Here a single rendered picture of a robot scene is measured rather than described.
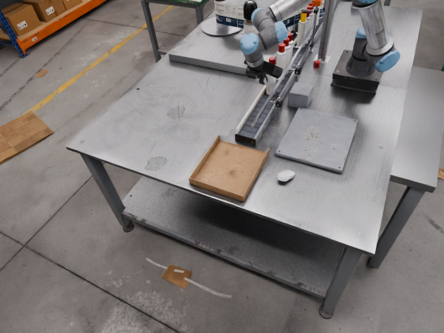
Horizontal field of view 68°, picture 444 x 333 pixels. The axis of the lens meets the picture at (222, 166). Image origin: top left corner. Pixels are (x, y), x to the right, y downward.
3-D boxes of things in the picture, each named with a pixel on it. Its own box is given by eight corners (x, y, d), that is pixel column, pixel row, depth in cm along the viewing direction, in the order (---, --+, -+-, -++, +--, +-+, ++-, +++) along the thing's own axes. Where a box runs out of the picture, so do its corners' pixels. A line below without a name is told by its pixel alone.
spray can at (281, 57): (277, 75, 188) (279, 41, 173) (285, 76, 186) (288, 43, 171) (273, 80, 185) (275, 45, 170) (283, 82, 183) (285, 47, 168)
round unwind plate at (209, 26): (213, 14, 249) (213, 13, 248) (250, 19, 238) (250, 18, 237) (193, 33, 231) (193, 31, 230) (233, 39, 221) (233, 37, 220)
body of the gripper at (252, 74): (253, 65, 159) (247, 51, 148) (269, 68, 156) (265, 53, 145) (248, 78, 158) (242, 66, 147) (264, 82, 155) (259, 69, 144)
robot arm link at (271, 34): (275, 12, 136) (252, 26, 138) (286, 25, 129) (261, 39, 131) (281, 28, 142) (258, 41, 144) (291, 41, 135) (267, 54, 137)
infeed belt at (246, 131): (324, 3, 256) (324, -2, 253) (334, 4, 253) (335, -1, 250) (237, 140, 161) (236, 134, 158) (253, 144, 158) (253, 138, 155)
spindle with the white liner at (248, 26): (247, 45, 213) (246, -3, 191) (259, 47, 210) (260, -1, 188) (241, 52, 208) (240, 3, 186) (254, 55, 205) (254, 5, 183)
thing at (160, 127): (234, -7, 292) (234, -10, 291) (422, 12, 240) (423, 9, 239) (67, 149, 171) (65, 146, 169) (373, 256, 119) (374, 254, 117)
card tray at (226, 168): (219, 140, 163) (219, 133, 160) (269, 153, 154) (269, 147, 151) (189, 184, 146) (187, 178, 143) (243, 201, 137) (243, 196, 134)
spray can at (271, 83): (267, 89, 180) (269, 55, 165) (277, 91, 178) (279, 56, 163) (264, 94, 177) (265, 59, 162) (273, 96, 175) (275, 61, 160)
